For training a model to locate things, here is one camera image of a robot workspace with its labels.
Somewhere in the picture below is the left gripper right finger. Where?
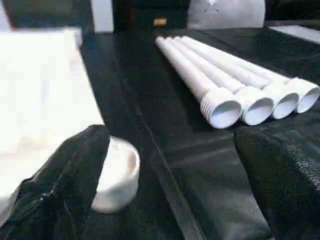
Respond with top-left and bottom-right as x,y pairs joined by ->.
233,123 -> 320,240

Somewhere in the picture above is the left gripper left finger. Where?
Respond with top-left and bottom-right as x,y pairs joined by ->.
0,124 -> 111,240

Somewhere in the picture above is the white plastic table top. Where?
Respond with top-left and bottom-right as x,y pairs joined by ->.
0,27 -> 141,215

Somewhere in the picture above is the white plastic table leg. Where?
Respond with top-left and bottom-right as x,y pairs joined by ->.
184,36 -> 320,115
154,36 -> 243,130
163,37 -> 275,126
174,36 -> 301,120

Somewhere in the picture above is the black work mat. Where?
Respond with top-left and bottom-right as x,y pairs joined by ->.
79,24 -> 320,240

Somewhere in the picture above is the flat white board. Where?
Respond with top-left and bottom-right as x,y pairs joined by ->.
271,24 -> 320,46

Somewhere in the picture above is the grey printed cushion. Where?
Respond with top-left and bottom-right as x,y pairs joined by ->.
187,0 -> 266,30

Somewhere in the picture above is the black box with gold label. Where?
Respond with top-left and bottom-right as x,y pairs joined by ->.
112,0 -> 191,32

